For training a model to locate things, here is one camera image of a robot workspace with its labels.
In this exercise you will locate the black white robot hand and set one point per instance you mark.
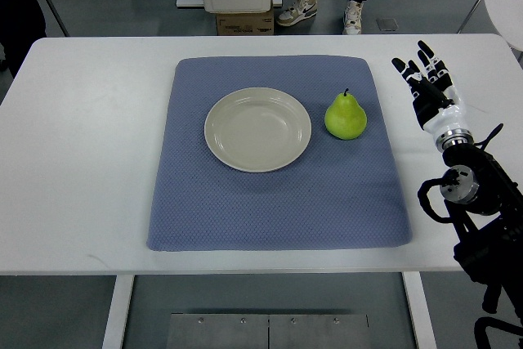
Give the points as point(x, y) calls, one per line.
point(436, 101)

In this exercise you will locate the green pear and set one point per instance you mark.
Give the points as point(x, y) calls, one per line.
point(345, 118)

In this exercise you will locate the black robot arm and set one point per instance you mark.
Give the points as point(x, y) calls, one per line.
point(484, 205)

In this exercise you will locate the small grey floor plate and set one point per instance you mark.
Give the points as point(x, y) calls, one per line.
point(387, 24)

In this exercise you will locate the beige ceramic plate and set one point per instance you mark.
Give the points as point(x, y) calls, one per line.
point(257, 129)

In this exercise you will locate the metal floor plate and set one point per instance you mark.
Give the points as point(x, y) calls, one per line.
point(268, 331)

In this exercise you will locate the white chair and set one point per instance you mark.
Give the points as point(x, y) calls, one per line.
point(506, 17)

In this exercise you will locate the person's right shoe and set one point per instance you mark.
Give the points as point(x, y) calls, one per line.
point(352, 18)

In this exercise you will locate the person's shoe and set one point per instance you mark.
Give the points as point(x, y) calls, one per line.
point(352, 18)
point(300, 10)

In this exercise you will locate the blue woven mat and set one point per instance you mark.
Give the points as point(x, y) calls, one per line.
point(340, 194)

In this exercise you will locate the person's left shoe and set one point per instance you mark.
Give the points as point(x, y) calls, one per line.
point(300, 10)

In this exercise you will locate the white table leg right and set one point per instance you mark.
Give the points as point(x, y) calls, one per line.
point(418, 310)

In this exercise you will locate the white table leg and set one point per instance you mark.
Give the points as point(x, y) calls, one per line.
point(418, 310)
point(119, 307)

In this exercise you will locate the cardboard box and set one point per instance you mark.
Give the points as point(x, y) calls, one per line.
point(245, 24)

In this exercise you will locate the white base bar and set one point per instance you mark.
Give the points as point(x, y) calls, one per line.
point(216, 4)

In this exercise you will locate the white table leg left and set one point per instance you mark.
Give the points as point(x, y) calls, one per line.
point(119, 307)

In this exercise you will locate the black office chair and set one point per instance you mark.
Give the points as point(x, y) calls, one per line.
point(22, 24)

